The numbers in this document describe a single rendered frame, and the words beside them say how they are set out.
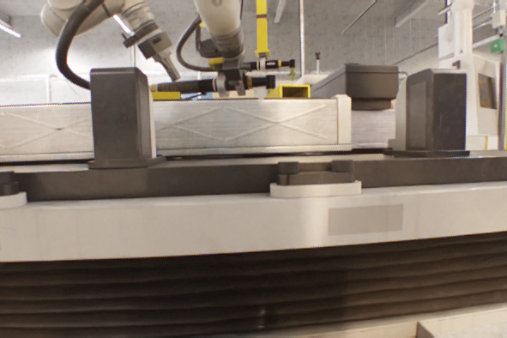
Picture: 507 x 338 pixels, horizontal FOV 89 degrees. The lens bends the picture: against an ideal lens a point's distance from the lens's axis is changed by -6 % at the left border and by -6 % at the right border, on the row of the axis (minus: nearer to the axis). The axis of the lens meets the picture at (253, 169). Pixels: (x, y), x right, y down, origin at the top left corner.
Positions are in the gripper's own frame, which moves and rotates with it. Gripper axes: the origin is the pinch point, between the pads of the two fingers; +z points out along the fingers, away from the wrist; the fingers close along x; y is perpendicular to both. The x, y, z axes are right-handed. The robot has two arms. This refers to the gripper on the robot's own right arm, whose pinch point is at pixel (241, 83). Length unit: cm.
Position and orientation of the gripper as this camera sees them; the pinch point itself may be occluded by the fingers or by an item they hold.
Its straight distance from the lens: 96.6
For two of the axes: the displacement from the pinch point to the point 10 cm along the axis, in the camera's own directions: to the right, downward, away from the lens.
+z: 1.7, 4.2, 8.9
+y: 9.8, -0.1, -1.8
